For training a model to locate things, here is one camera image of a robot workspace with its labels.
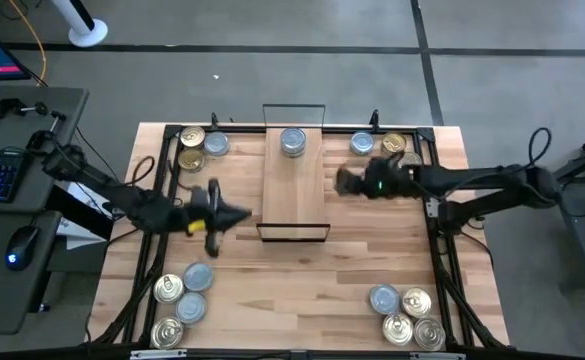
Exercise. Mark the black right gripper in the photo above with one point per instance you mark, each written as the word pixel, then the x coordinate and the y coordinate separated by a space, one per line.
pixel 392 180

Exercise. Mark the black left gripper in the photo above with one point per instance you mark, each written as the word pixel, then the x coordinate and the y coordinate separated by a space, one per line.
pixel 192 212

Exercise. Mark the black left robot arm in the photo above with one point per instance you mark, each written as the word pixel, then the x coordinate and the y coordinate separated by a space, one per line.
pixel 97 182

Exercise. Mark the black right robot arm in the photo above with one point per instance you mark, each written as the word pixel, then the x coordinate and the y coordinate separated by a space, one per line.
pixel 472 175

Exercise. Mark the white paper sheet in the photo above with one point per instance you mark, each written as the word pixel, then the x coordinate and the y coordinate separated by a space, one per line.
pixel 74 239

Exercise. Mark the black desk clamp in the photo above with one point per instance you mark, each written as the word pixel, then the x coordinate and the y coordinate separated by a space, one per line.
pixel 42 136
pixel 9 106

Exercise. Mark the black computer mouse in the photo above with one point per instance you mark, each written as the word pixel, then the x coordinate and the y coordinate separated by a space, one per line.
pixel 22 247

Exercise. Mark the white pole stand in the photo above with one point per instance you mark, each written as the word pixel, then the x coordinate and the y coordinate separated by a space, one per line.
pixel 88 32

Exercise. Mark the black equipment stand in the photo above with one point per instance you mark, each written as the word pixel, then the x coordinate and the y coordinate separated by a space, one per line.
pixel 584 235

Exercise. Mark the dark grey computer desk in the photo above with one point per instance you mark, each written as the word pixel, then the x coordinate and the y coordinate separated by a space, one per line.
pixel 2 300

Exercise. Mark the wooden shelf with black frame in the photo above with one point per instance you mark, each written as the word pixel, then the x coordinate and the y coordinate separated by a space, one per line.
pixel 294 200

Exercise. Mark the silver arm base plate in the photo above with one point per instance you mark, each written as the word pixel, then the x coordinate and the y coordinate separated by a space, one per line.
pixel 433 207

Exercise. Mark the black aluminium table frame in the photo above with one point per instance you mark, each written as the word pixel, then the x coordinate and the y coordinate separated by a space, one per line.
pixel 171 131

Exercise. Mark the grey metal bracket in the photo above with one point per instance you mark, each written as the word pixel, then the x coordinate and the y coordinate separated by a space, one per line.
pixel 158 354
pixel 437 356

